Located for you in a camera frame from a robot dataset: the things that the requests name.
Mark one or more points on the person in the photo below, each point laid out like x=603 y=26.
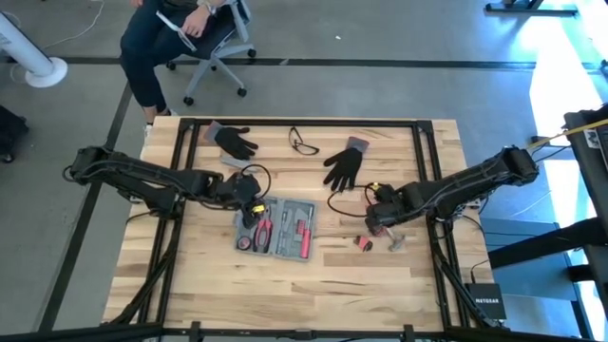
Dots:
x=142 y=47

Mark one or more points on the person's hand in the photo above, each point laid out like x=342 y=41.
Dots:
x=197 y=24

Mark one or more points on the black diagonal frame brace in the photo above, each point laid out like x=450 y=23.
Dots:
x=142 y=290
x=463 y=290

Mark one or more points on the grey plastic tool case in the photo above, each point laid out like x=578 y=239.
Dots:
x=285 y=209

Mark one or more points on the black standing desk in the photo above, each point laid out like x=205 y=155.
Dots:
x=527 y=8

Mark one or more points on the white tower fan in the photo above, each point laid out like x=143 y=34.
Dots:
x=28 y=52

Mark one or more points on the white-frame mesh office chair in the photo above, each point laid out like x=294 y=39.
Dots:
x=214 y=62

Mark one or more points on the grey utility knife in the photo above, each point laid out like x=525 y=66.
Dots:
x=233 y=162

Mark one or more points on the black overhead rig crossbar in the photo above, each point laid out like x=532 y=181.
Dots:
x=95 y=332

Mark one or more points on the small pink black-tipped tool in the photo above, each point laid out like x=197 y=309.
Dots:
x=363 y=243

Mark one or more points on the black work glove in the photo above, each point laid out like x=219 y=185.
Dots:
x=344 y=166
x=233 y=141

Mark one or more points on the black Netgear switch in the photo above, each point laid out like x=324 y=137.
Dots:
x=489 y=301

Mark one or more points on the pink long ribbed tool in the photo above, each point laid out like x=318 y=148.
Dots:
x=395 y=242

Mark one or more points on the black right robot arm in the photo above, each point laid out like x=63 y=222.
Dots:
x=465 y=185

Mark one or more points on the tortoise-frame safety glasses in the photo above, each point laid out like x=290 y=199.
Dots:
x=308 y=148

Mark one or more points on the black wheeled object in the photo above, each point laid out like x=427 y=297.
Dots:
x=12 y=133

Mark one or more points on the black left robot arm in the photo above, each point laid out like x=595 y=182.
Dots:
x=142 y=176

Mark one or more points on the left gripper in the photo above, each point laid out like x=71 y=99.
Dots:
x=242 y=190

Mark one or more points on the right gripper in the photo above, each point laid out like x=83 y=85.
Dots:
x=387 y=214

